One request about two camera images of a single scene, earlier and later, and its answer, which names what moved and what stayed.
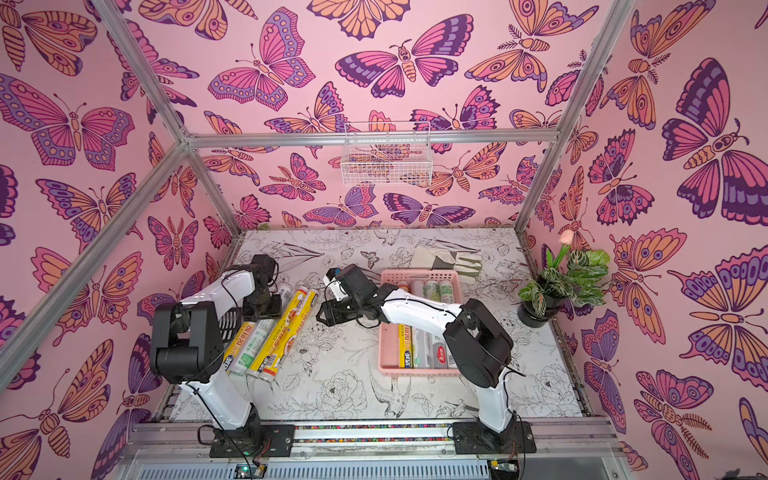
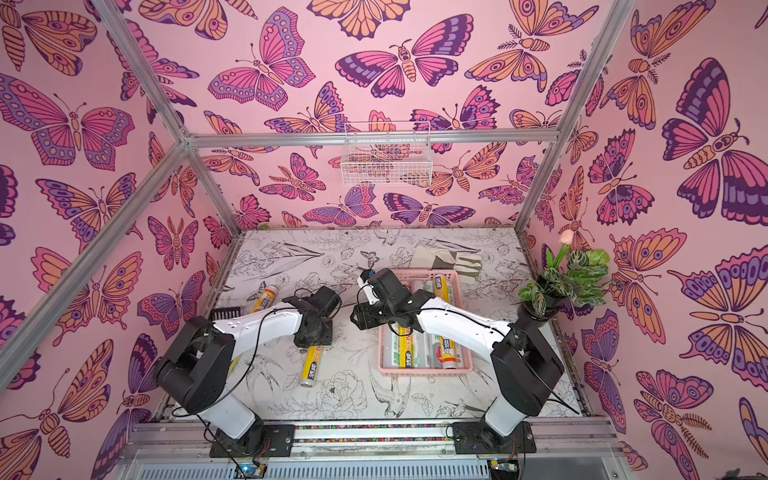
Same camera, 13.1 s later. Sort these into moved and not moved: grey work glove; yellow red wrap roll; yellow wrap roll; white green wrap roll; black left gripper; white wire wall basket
Moved: black left gripper; yellow red wrap roll
Not moved: white wire wall basket; grey work glove; yellow wrap roll; white green wrap roll
